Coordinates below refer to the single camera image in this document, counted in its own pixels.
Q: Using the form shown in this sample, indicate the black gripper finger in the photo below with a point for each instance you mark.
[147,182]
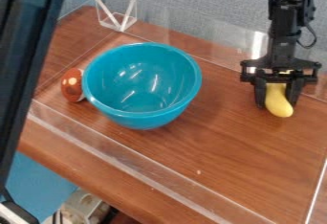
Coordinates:
[259,92]
[294,90]

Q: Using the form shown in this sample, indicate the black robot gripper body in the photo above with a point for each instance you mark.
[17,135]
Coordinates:
[279,66]

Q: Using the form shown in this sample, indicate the yellow toy banana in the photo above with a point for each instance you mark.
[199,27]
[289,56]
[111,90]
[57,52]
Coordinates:
[277,103]

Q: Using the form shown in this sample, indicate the blue plastic bowl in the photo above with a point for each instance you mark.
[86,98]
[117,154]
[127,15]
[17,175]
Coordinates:
[142,84]

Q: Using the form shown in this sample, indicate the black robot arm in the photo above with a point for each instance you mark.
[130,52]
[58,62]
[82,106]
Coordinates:
[290,15]

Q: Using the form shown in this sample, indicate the clear acrylic back barrier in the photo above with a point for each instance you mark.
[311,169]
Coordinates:
[206,37]

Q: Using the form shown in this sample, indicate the clear acrylic barrier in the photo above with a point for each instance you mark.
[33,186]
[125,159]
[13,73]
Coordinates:
[206,37]
[143,188]

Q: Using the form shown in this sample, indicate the brown white toy mushroom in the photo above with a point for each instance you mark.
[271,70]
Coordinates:
[71,85]

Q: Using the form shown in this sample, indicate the clear acrylic front barrier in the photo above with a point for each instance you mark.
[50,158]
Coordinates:
[143,188]

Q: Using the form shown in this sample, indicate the grey box under table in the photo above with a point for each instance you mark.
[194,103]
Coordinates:
[85,208]

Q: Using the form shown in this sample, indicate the dark blue foreground panel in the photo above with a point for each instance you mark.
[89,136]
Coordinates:
[27,26]

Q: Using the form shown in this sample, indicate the black chair edge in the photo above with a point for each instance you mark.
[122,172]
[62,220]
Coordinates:
[13,214]

